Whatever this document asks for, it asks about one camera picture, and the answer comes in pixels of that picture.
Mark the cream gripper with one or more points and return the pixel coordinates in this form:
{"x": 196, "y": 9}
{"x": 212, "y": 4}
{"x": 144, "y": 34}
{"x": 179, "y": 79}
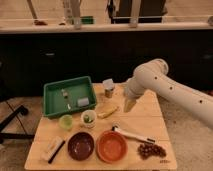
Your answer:
{"x": 129, "y": 104}

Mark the small grey towel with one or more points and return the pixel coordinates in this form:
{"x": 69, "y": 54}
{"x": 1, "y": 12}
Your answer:
{"x": 108, "y": 84}

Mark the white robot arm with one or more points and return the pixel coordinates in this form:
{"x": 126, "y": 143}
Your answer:
{"x": 153, "y": 75}

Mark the yellow banana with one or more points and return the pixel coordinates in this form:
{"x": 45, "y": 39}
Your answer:
{"x": 107, "y": 113}

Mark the metal cup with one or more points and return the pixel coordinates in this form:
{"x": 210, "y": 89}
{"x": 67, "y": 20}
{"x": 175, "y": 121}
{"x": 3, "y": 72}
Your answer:
{"x": 109, "y": 93}

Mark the white cup with green item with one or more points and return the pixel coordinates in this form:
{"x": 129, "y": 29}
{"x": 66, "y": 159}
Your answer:
{"x": 88, "y": 118}

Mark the grey block in tray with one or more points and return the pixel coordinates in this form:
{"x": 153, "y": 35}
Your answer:
{"x": 83, "y": 102}

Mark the orange bowl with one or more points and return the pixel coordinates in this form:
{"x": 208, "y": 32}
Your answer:
{"x": 111, "y": 146}

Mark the bunch of brown grapes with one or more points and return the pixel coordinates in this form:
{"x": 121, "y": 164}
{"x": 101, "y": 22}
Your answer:
{"x": 147, "y": 150}

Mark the green plastic tray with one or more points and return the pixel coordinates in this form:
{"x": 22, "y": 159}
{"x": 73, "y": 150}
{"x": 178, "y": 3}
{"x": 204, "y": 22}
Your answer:
{"x": 54, "y": 104}

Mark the small items in tray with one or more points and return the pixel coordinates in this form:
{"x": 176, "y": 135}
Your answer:
{"x": 65, "y": 95}

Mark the dark purple bowl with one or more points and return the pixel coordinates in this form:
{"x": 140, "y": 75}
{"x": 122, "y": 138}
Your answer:
{"x": 80, "y": 146}

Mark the light green cup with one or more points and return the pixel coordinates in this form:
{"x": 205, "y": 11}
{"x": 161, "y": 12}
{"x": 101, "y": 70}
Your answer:
{"x": 65, "y": 122}

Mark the black chair base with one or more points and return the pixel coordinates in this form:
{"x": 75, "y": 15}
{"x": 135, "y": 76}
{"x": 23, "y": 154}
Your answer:
{"x": 3, "y": 135}

